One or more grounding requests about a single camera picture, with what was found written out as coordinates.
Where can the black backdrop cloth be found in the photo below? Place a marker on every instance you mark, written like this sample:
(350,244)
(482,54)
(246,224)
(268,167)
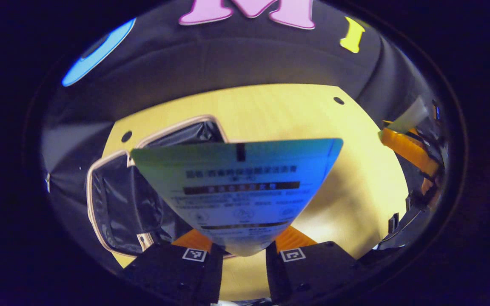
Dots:
(228,59)

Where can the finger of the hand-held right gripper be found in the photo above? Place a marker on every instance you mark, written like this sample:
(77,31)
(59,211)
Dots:
(411,148)

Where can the small white tag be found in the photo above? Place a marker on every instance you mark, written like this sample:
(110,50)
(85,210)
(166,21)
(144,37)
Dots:
(47,182)

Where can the pink suitcase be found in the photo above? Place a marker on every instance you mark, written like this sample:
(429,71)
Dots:
(113,199)

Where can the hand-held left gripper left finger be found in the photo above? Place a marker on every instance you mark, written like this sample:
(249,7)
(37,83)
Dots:
(172,272)

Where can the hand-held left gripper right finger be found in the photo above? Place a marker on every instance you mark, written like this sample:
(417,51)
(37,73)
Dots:
(309,272)

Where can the white green skin care tube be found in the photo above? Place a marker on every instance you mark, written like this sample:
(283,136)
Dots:
(245,187)

